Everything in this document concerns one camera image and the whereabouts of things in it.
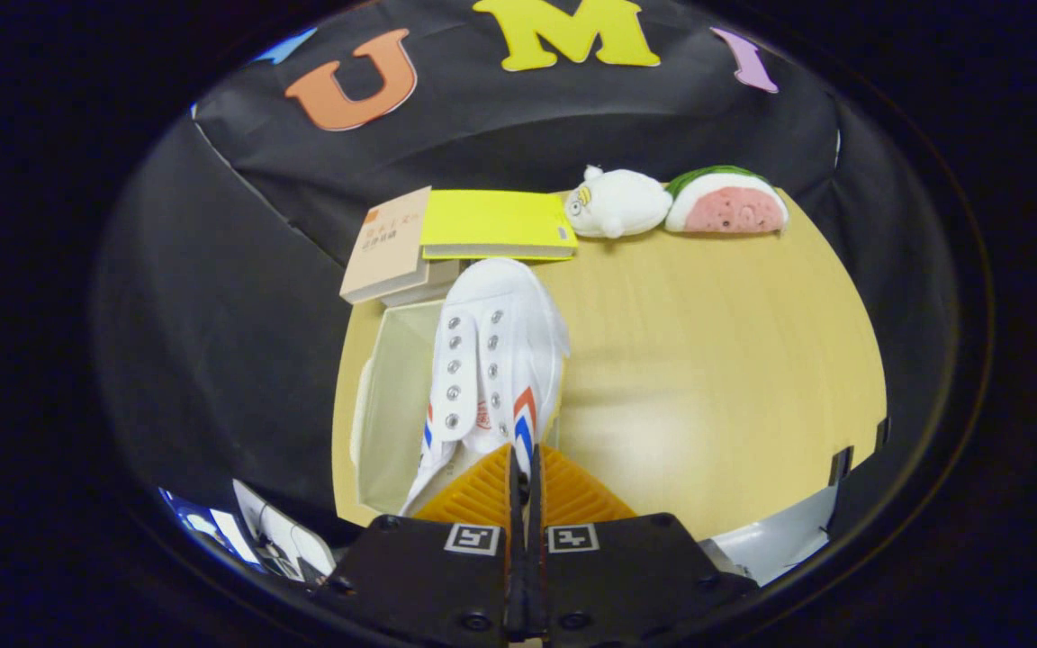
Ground blue glossy object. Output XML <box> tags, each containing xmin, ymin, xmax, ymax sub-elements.
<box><xmin>160</xmin><ymin>489</ymin><xmax>260</xmax><ymax>566</ymax></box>

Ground white plush toy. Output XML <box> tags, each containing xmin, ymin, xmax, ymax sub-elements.
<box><xmin>564</xmin><ymin>165</ymin><xmax>673</xmax><ymax>239</ymax></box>

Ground white canvas shoe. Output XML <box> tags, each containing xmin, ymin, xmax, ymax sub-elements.
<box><xmin>400</xmin><ymin>257</ymin><xmax>572</xmax><ymax>518</ymax></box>

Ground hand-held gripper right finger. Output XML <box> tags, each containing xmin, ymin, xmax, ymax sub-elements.
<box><xmin>526</xmin><ymin>443</ymin><xmax>758</xmax><ymax>648</ymax></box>

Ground black backdrop cloth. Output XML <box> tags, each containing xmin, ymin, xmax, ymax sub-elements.
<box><xmin>95</xmin><ymin>0</ymin><xmax>942</xmax><ymax>541</ymax></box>

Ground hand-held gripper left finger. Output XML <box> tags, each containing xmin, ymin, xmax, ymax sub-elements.
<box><xmin>316</xmin><ymin>443</ymin><xmax>521</xmax><ymax>648</ymax></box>

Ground beige book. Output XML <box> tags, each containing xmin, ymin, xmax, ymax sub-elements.
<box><xmin>339</xmin><ymin>186</ymin><xmax>434</xmax><ymax>305</ymax></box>

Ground watermelon slice plush toy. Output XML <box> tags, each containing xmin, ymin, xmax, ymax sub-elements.
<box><xmin>664</xmin><ymin>165</ymin><xmax>790</xmax><ymax>235</ymax></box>

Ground pale green storage box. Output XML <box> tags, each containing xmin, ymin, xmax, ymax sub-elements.
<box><xmin>349</xmin><ymin>300</ymin><xmax>564</xmax><ymax>516</ymax></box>

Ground yellow book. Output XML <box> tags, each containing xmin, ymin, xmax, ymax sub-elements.
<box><xmin>419</xmin><ymin>189</ymin><xmax>579</xmax><ymax>262</ymax></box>

